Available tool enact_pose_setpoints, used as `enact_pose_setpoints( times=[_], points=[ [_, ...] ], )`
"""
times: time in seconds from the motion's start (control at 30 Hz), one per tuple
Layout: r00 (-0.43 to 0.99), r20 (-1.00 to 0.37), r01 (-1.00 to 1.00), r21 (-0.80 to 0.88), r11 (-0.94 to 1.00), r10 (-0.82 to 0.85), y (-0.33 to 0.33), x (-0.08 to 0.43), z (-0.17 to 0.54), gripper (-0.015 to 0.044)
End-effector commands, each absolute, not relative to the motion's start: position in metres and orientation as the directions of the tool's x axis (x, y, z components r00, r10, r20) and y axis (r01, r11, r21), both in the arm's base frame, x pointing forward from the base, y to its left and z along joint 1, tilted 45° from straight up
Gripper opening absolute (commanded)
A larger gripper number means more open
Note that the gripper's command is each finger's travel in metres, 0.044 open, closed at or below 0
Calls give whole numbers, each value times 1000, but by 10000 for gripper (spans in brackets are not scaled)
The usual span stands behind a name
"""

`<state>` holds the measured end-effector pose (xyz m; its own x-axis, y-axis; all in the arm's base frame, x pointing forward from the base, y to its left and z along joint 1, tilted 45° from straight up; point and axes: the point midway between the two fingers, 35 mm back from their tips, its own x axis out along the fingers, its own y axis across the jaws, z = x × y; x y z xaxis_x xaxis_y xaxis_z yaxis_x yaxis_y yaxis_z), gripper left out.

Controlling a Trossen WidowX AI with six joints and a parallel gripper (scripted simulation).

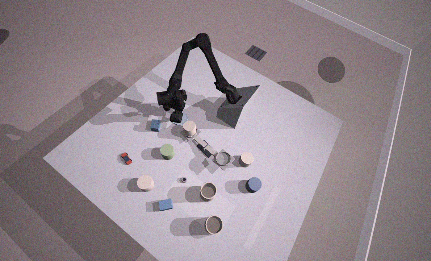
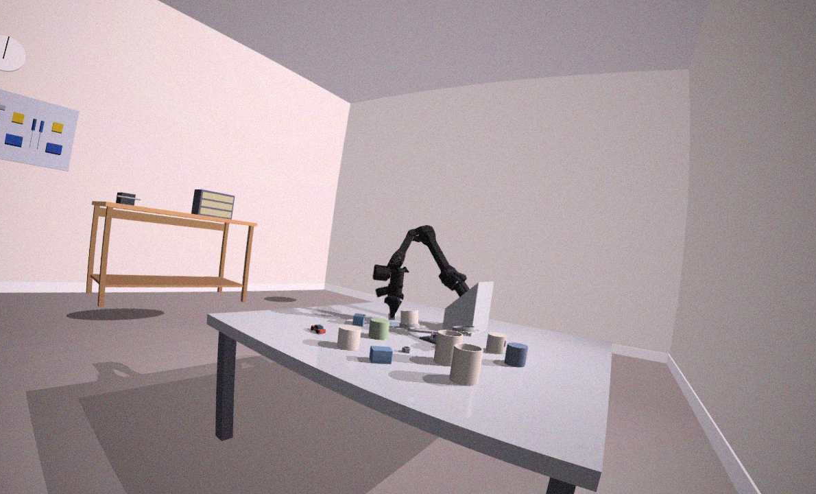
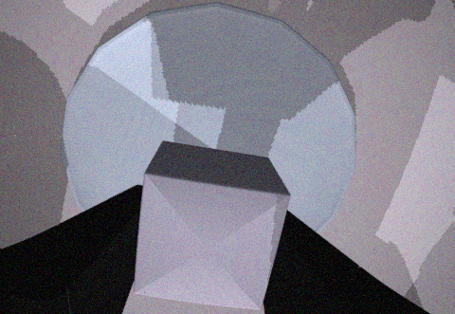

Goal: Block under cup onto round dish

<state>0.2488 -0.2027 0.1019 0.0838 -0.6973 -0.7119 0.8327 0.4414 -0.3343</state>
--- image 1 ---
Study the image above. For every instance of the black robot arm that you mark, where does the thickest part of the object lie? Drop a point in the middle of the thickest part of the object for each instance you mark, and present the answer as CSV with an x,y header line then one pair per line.
x,y
173,94

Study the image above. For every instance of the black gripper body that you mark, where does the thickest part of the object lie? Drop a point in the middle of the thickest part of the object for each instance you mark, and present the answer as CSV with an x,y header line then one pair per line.
x,y
177,117

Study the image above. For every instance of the red toy car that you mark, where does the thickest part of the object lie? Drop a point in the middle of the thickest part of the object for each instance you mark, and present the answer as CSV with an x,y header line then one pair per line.
x,y
126,158

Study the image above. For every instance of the small blue block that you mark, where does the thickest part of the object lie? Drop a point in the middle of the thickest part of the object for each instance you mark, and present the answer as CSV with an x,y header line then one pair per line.
x,y
165,204
155,125

